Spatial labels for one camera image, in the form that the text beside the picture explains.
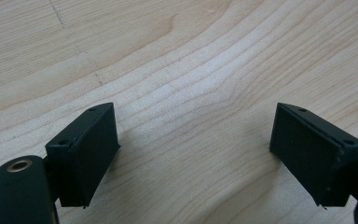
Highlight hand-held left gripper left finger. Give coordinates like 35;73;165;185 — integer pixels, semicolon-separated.
45;102;121;209

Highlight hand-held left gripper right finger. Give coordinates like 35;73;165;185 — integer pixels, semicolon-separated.
268;102;358;209

